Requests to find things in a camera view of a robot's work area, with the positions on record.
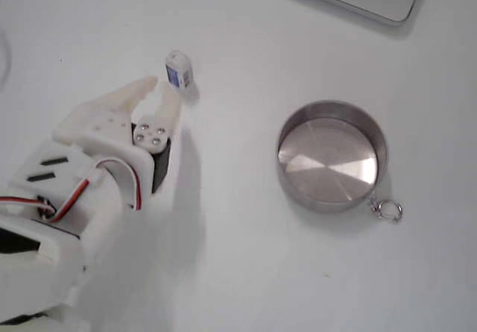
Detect red white black servo cable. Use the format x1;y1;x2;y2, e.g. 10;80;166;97
0;160;145;223

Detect small metal ring clip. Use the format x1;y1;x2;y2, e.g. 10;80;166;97
368;195;405;224

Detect small white and blue box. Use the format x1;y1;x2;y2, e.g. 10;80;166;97
164;50;195;93

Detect round metal bowl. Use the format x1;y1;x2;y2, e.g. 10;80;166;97
276;99;388;215

